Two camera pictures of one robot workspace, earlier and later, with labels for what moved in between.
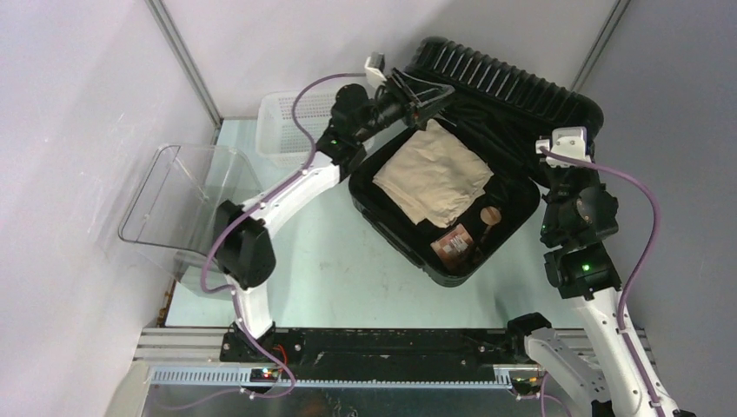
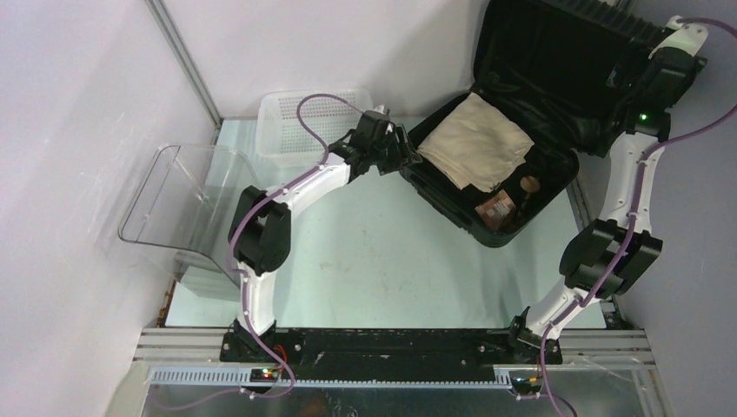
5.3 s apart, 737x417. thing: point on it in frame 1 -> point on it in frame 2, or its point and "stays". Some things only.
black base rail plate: (473, 349) stays
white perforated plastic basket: (279, 142) stays
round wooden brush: (491, 215) -> (529, 184)
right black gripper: (587, 173) -> (636, 61)
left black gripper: (411, 95) -> (403, 155)
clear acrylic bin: (174, 204) stays
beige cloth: (433, 177) -> (479, 146)
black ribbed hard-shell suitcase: (453, 199) -> (562, 70)
